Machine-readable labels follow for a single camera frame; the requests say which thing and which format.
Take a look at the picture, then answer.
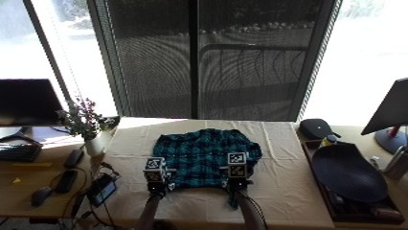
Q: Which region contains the white marker cube on right glove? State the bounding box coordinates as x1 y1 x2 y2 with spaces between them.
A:
226 151 248 179

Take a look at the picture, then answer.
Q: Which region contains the person's left hand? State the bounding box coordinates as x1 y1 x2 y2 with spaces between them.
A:
143 169 178 196

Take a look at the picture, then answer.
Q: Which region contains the white marker cube on glove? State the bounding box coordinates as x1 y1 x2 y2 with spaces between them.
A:
226 151 248 179
142 156 168 183

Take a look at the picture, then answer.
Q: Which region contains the white marker cube on left glove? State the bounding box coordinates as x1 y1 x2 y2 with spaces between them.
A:
142 156 168 183

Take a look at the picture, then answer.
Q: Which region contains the black computer monitor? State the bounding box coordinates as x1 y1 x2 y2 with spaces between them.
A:
0 78 67 127

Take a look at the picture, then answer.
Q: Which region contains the person's right hand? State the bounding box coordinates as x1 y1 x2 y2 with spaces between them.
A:
219 166 255 195

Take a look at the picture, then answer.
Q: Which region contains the black keyboard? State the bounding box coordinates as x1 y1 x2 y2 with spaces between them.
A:
0 142 43 163

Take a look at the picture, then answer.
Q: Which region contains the small device with blue screen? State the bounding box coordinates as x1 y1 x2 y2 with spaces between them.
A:
85 172 118 207

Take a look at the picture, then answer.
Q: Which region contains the black phone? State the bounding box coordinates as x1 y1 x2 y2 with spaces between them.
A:
54 169 78 194

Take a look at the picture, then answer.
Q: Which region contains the black remote control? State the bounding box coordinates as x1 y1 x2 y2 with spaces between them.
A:
62 149 85 170

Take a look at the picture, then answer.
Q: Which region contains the silver metal bottle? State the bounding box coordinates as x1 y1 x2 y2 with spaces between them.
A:
382 145 408 181

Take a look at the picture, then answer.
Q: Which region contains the dark wooden tray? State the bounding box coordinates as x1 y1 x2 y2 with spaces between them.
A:
299 139 405 224

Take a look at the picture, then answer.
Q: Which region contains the black computer mouse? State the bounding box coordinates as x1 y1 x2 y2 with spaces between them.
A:
30 186 53 208

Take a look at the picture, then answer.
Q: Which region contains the teal plaid shirt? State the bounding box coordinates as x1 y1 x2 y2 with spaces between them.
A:
151 127 264 210

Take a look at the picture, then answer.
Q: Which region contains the monitor with red stand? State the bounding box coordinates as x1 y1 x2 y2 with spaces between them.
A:
360 77 408 155

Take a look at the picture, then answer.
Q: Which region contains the yellow ruler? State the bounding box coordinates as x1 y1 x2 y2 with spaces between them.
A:
12 162 53 169

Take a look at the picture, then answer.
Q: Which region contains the cream tablecloth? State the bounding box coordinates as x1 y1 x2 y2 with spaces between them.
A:
82 117 336 230

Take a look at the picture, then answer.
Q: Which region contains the large dark oval dish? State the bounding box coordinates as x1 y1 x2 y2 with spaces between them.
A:
311 142 389 203

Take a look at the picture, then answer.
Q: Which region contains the potted plant in white pot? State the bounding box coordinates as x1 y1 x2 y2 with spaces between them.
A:
55 97 117 157

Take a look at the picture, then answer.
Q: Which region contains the black cable on right forearm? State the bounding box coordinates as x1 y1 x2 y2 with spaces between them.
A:
243 193 269 230

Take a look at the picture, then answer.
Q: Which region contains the dark window screen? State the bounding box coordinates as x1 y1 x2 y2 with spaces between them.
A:
86 0 344 123

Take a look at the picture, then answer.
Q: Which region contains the bottle with yellow label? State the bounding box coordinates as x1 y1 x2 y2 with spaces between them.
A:
319 134 338 149

